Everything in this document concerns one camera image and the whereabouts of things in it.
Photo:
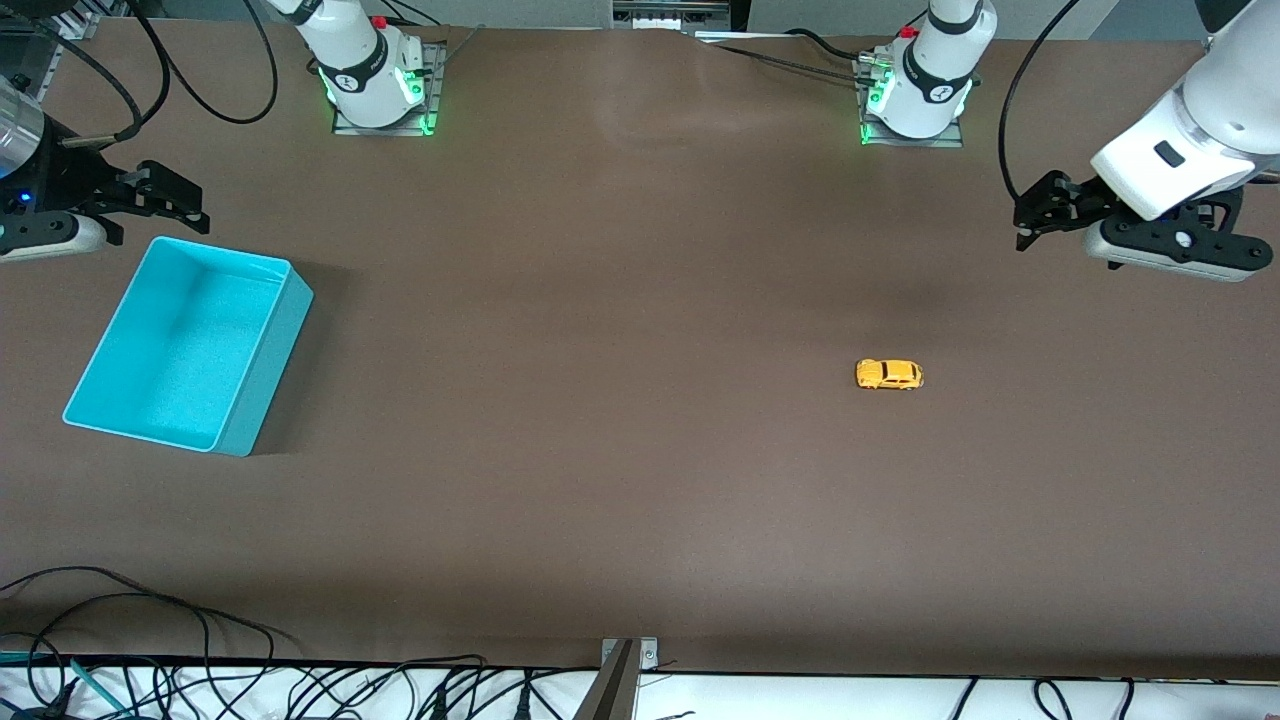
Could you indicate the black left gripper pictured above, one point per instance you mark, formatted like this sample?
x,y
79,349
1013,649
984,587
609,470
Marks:
x,y
1082,201

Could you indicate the small metal mounting bracket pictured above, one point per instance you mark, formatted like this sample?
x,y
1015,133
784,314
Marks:
x,y
648,652

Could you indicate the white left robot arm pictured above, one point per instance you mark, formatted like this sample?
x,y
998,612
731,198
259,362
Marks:
x,y
1210,130

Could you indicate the aluminium frame rail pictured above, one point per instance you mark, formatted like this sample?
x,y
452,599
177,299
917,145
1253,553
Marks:
x,y
82,25

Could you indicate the turquoise plastic bin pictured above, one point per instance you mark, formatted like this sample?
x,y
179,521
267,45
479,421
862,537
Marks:
x,y
180,340

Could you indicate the yellow beetle toy car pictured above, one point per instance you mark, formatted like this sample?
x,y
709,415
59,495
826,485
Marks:
x,y
890,375

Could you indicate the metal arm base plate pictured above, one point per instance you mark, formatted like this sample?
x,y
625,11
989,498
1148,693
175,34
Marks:
x,y
915,143
380,131

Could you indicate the grey camera mast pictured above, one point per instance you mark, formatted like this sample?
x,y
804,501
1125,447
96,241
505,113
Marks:
x,y
610,695

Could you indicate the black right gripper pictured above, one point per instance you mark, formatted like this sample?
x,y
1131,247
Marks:
x,y
72,178

